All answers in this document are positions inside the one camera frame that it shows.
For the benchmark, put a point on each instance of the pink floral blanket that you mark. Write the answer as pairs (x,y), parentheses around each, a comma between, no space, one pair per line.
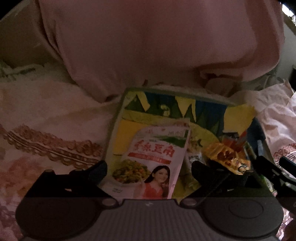
(46,111)

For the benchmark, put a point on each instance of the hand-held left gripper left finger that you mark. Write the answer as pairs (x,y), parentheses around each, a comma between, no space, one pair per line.
(98,171)

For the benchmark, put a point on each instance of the yellow snack packet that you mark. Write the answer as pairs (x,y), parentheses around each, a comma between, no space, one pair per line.
(226,157)

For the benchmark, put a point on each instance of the large pink pillow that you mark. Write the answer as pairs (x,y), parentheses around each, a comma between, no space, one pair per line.
(150,46)

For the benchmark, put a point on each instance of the white pouch with food picture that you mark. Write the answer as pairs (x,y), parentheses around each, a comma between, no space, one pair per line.
(150,150)

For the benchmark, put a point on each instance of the grey green cloth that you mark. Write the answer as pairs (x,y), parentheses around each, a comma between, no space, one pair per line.
(269,80)

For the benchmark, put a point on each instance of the clear bag of orange candies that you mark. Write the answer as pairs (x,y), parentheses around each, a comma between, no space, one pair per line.
(234,141)

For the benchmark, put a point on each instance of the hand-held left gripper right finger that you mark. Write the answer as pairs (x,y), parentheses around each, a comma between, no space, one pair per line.
(203,172)

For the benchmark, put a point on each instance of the grey box with yellow-blue print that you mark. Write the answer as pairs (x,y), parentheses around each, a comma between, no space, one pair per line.
(129,129)

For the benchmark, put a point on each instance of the window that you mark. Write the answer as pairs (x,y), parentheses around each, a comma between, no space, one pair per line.
(289,14)

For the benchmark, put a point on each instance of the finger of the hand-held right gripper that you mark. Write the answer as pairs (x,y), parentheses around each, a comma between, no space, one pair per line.
(267,169)
(289,168)

